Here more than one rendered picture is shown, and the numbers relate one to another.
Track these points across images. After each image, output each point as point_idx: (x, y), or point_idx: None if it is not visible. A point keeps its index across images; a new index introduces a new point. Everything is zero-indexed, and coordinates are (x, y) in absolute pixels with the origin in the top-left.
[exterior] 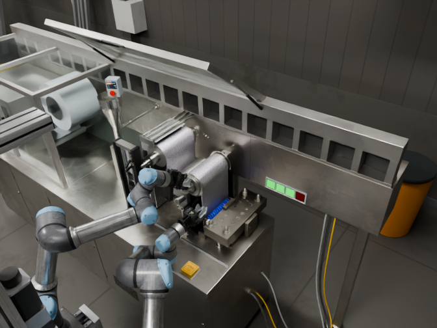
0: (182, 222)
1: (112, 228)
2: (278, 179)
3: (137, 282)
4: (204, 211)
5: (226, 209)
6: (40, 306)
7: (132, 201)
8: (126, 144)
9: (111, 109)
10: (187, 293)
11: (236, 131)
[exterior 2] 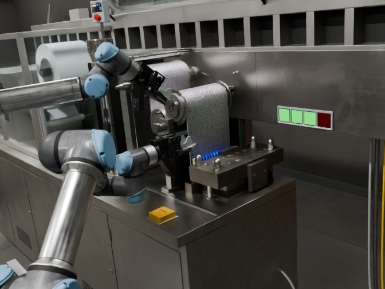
0: (154, 141)
1: (44, 92)
2: (293, 102)
3: (59, 151)
4: (190, 145)
5: (224, 153)
6: None
7: None
8: None
9: None
10: (158, 261)
11: (238, 51)
